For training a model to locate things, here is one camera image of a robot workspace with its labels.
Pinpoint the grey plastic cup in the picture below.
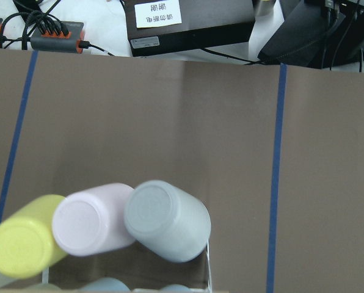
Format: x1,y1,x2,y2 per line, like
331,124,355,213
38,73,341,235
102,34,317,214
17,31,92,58
123,180,211,263

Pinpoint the pink plastic cup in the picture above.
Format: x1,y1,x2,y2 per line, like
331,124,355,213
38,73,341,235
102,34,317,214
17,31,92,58
52,183,135,256

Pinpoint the pale blue plastic cup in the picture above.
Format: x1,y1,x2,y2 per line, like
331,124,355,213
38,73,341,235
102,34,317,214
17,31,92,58
79,277,131,292

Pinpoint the yellow plastic cup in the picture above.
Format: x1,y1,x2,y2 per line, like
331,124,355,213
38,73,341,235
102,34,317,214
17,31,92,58
0,194,67,279

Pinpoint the black box with label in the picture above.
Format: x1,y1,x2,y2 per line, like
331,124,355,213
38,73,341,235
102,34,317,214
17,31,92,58
123,1,255,57

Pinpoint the grey USB hub right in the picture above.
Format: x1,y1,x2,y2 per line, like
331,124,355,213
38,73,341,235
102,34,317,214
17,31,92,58
30,21,85,54

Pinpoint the black computer monitor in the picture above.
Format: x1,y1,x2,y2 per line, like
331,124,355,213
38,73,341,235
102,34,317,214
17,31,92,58
258,1,364,69

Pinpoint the white wire cup rack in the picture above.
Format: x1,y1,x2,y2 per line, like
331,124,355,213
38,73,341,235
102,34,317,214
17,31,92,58
41,242,210,290

